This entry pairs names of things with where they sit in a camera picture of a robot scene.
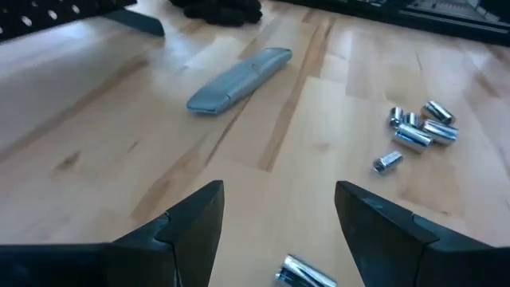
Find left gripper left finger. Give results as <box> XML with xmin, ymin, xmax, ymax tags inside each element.
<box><xmin>0</xmin><ymin>179</ymin><xmax>225</xmax><ymax>287</ymax></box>

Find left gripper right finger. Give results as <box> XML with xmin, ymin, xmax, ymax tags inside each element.
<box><xmin>335</xmin><ymin>181</ymin><xmax>510</xmax><ymax>287</ymax></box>

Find small chrome socket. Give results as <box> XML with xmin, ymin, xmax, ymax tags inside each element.
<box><xmin>402</xmin><ymin>112</ymin><xmax>422</xmax><ymax>128</ymax></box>
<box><xmin>388</xmin><ymin>106</ymin><xmax>404</xmax><ymax>129</ymax></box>
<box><xmin>421</xmin><ymin>100</ymin><xmax>457</xmax><ymax>126</ymax></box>
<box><xmin>372</xmin><ymin>150</ymin><xmax>404</xmax><ymax>175</ymax></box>
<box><xmin>393</xmin><ymin>123</ymin><xmax>434</xmax><ymax>155</ymax></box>
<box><xmin>274</xmin><ymin>254</ymin><xmax>338</xmax><ymax>287</ymax></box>
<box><xmin>422</xmin><ymin>119</ymin><xmax>460</xmax><ymax>145</ymax></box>

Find grey utility knife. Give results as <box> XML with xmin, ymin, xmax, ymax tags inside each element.
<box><xmin>186</xmin><ymin>46</ymin><xmax>293</xmax><ymax>116</ymax></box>

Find black work gloves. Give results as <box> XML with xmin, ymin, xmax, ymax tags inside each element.
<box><xmin>169</xmin><ymin>0</ymin><xmax>264</xmax><ymax>27</ymax></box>

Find black perforated pegboard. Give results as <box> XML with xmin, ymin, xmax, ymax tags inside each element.
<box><xmin>0</xmin><ymin>0</ymin><xmax>166</xmax><ymax>43</ymax></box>

